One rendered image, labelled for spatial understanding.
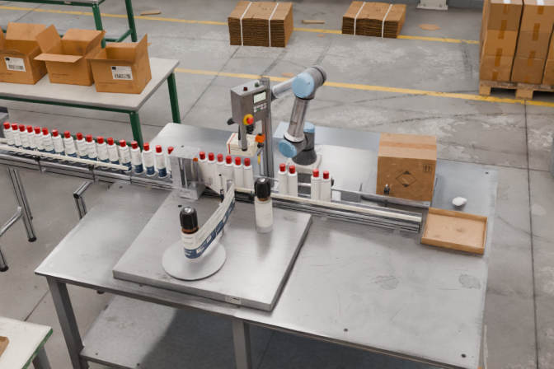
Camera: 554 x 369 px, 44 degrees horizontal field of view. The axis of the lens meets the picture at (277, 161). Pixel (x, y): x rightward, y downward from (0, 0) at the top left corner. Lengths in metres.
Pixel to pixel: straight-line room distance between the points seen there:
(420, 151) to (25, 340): 2.12
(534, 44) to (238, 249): 3.96
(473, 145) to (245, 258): 3.05
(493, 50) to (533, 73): 0.43
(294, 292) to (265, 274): 0.16
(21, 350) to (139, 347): 0.84
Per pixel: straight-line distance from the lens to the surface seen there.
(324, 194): 3.56
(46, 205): 5.47
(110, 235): 3.65
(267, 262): 3.27
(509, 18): 6.42
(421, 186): 3.67
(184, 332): 3.91
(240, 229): 3.47
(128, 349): 3.89
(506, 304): 4.46
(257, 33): 7.58
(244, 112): 3.47
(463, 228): 3.61
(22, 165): 4.40
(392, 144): 3.68
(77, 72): 5.31
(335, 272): 3.29
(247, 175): 3.65
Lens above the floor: 3.06
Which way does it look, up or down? 33 degrees down
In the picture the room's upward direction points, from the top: 2 degrees counter-clockwise
